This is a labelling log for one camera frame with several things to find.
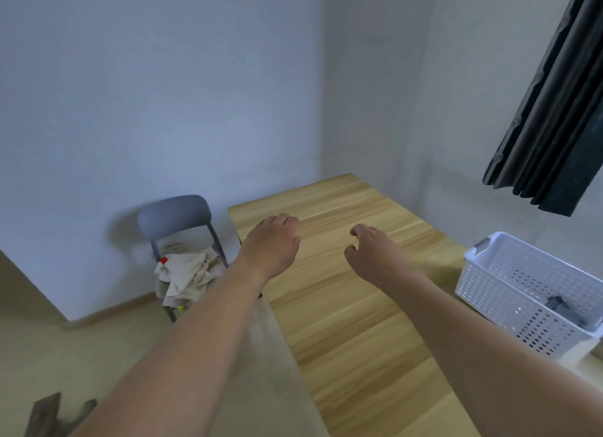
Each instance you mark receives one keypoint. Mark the person's left hand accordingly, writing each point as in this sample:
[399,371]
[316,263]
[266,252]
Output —
[273,243]

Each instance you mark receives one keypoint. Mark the person's right hand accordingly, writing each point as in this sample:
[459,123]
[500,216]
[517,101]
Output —
[381,260]

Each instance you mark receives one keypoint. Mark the cream towel with red band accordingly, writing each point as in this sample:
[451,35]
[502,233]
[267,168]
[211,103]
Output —
[186,274]

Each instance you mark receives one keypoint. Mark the white perforated plastic basket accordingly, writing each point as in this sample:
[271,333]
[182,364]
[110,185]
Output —
[499,300]

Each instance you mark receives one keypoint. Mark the grey-blue striped towel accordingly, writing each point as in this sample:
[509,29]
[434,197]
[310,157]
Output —
[563,309]

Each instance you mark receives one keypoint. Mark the person's left forearm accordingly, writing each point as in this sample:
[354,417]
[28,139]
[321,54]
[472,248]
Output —
[188,352]

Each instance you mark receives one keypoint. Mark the person's right forearm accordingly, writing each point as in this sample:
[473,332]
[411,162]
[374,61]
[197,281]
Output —
[490,371]

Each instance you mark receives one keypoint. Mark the wooden table with black legs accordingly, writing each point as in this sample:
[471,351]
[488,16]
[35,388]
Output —
[348,319]

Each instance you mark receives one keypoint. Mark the grey plastic chair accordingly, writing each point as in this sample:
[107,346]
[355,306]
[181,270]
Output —
[174,215]

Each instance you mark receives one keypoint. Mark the dark grey curtain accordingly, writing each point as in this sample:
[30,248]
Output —
[556,121]

